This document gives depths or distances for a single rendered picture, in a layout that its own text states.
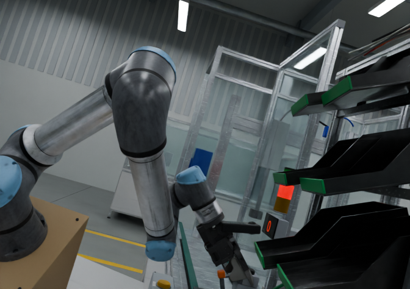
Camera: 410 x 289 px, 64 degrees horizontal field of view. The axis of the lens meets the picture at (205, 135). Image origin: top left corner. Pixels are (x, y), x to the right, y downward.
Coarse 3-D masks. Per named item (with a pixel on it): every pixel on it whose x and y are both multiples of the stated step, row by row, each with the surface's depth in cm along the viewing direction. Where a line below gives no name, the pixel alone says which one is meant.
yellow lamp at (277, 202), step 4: (276, 200) 115; (280, 200) 113; (284, 200) 113; (288, 200) 113; (276, 204) 114; (280, 204) 113; (284, 204) 113; (288, 204) 113; (276, 208) 113; (280, 208) 113; (284, 208) 113; (288, 208) 113; (284, 212) 113
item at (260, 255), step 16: (336, 208) 73; (352, 208) 73; (368, 208) 73; (384, 208) 69; (400, 208) 61; (320, 224) 73; (336, 224) 61; (352, 224) 61; (272, 240) 73; (288, 240) 73; (304, 240) 73; (320, 240) 61; (336, 240) 61; (272, 256) 61; (288, 256) 61; (304, 256) 61; (320, 256) 60
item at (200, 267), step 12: (192, 252) 161; (192, 264) 132; (204, 264) 148; (192, 276) 118; (204, 276) 131; (216, 276) 136; (192, 288) 107; (204, 288) 118; (216, 288) 122; (228, 288) 126
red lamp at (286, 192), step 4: (280, 188) 115; (284, 188) 113; (288, 188) 113; (292, 188) 114; (280, 192) 114; (284, 192) 113; (288, 192) 113; (292, 192) 114; (280, 196) 114; (284, 196) 113; (288, 196) 113
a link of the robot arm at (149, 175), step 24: (144, 72) 63; (120, 96) 61; (144, 96) 60; (168, 96) 65; (120, 120) 61; (144, 120) 60; (120, 144) 64; (144, 144) 62; (144, 168) 66; (144, 192) 71; (168, 192) 75; (144, 216) 77; (168, 216) 78; (168, 240) 82
